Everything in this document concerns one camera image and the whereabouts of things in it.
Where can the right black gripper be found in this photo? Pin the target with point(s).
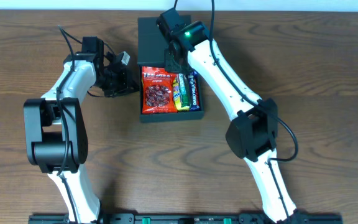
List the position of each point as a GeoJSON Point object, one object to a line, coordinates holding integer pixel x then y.
{"type": "Point", "coordinates": [173, 62]}

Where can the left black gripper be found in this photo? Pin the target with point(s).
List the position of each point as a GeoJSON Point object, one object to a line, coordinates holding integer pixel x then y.
{"type": "Point", "coordinates": [117, 83]}

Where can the green gum pack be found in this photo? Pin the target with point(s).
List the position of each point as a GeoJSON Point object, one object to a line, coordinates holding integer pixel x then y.
{"type": "Point", "coordinates": [183, 91]}

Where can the black cardboard box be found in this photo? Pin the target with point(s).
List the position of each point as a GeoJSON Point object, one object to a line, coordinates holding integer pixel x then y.
{"type": "Point", "coordinates": [151, 53]}

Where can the yellow Mentos candy roll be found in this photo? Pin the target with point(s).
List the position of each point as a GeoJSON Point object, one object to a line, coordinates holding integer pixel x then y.
{"type": "Point", "coordinates": [177, 97]}

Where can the red dried fruit bag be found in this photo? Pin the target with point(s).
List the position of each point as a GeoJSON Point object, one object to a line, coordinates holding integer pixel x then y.
{"type": "Point", "coordinates": [157, 91]}

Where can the purple Dairy Milk bar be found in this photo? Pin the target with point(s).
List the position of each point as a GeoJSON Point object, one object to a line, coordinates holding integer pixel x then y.
{"type": "Point", "coordinates": [192, 81]}

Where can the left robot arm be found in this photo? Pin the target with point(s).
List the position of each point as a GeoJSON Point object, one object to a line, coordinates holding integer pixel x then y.
{"type": "Point", "coordinates": [55, 133]}

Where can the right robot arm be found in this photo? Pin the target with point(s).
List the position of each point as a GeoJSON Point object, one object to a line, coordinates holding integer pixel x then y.
{"type": "Point", "coordinates": [254, 122]}

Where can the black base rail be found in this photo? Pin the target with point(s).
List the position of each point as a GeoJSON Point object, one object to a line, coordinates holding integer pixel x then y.
{"type": "Point", "coordinates": [244, 218]}

